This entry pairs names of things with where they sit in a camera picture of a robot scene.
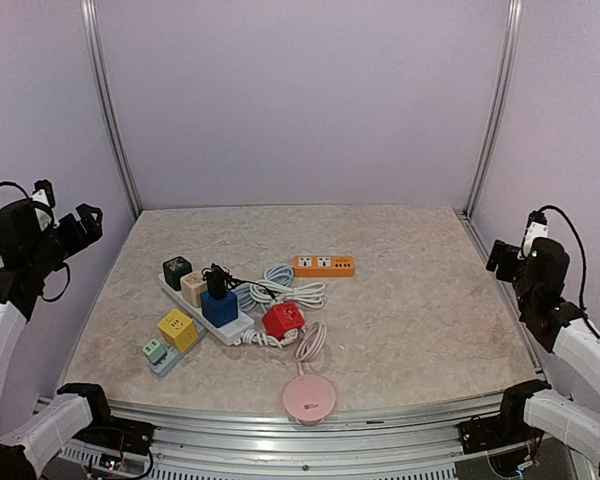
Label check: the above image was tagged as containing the orange power strip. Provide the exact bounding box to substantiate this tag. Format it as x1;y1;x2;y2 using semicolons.
293;256;355;278

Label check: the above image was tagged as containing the yellow cube adapter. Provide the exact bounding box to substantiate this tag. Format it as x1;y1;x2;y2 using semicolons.
157;309;199;353

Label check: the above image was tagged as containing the light blue coiled cable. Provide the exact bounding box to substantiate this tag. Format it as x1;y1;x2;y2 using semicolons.
231;263;296;313

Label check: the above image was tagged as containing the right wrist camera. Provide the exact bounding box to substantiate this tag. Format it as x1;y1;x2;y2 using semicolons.
517;210;549;260

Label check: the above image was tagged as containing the light blue power strip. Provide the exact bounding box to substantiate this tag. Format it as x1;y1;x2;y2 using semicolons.
146;330;207;378

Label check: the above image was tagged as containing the beige cube adapter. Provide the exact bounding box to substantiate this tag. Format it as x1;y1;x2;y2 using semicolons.
180;272;207;308

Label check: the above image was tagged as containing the aluminium frame post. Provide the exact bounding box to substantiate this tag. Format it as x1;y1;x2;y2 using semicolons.
463;0;524;222
80;0;143;220

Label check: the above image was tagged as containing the black charger plug with cable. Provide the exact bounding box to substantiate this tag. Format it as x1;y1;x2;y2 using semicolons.
201;263;277;312

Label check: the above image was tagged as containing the light green plug adapter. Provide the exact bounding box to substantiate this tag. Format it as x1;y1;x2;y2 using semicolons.
142;338;167;366

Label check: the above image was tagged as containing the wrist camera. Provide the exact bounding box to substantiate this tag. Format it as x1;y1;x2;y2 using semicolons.
517;210;549;260
31;179;58;231

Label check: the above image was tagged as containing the long white power strip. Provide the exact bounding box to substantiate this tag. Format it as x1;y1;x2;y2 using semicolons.
157;272;256;346

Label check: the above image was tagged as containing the pink round socket hub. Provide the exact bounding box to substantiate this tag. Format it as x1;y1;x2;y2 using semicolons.
282;374;336;426

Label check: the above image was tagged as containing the pink white hub cable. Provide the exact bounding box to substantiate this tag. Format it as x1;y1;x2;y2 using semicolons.
293;320;328;379

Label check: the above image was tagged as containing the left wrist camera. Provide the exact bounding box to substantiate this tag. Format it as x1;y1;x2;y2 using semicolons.
31;179;58;231

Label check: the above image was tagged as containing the white coiled cable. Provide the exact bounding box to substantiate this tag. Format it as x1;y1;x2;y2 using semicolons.
249;279;327;310

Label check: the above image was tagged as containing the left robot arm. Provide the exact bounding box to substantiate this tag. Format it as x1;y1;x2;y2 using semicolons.
0;198;120;479

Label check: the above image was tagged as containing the red cube socket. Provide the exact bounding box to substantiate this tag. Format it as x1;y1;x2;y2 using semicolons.
262;302;305;340

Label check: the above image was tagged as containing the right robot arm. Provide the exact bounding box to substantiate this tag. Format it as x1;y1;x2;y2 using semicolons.
486;237;600;477

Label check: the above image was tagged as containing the right aluminium frame post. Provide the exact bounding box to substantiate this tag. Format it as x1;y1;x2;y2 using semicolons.
463;0;524;222

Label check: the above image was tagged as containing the white red cube cable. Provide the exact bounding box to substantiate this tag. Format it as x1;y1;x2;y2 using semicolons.
240;327;302;350

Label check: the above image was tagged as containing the blue cube adapter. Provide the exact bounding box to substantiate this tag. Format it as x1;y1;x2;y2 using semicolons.
201;291;239;328

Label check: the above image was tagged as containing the dark green cube adapter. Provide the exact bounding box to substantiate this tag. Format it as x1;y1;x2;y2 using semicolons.
162;256;193;291

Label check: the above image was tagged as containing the aluminium front rail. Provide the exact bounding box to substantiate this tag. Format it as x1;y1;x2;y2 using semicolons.
29;394;591;480

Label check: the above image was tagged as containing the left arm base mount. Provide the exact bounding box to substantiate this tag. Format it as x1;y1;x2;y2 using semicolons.
73;417;156;455

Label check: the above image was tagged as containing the left aluminium frame post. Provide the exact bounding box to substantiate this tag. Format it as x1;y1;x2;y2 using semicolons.
80;0;143;220

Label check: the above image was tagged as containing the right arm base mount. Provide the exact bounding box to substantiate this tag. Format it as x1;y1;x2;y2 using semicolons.
458;415;542;454

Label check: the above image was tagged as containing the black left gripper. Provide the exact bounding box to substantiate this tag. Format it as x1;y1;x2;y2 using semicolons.
27;202;101;277

